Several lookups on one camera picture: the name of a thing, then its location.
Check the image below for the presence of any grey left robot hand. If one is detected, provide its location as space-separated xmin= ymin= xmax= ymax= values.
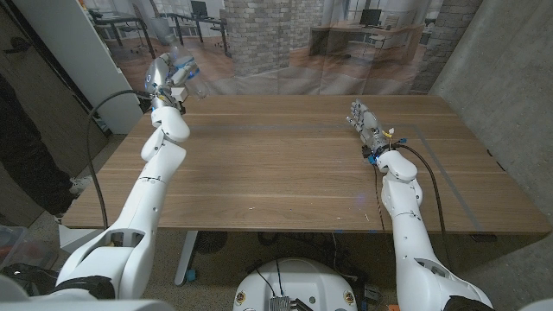
xmin=144 ymin=52 xmax=201 ymax=110

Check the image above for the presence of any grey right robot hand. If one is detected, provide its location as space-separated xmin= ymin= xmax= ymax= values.
xmin=345 ymin=98 xmax=397 ymax=159

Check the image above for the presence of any clear plastic water bottle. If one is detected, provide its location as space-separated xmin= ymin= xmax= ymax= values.
xmin=166 ymin=36 xmax=212 ymax=101

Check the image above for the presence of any white leaning panel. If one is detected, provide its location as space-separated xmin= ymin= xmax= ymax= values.
xmin=12 ymin=0 xmax=148 ymax=136

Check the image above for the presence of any printed office backdrop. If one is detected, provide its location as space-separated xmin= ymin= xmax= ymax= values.
xmin=81 ymin=0 xmax=483 ymax=97

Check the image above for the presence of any person in dark clothes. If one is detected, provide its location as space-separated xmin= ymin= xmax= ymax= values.
xmin=0 ymin=75 xmax=94 ymax=218

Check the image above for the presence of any black round fan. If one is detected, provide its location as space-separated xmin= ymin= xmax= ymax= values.
xmin=194 ymin=231 xmax=229 ymax=255

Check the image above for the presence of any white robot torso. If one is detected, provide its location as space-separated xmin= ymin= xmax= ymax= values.
xmin=232 ymin=257 xmax=359 ymax=311

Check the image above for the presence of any clear plastic storage bin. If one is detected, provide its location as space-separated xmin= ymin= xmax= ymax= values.
xmin=0 ymin=225 xmax=58 ymax=271

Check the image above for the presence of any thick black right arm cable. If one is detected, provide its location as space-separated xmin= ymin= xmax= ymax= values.
xmin=394 ymin=143 xmax=451 ymax=265

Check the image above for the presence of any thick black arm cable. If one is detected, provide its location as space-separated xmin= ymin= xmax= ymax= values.
xmin=394 ymin=143 xmax=451 ymax=265
xmin=86 ymin=89 xmax=155 ymax=230

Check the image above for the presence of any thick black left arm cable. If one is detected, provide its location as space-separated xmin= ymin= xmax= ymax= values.
xmin=86 ymin=89 xmax=155 ymax=230

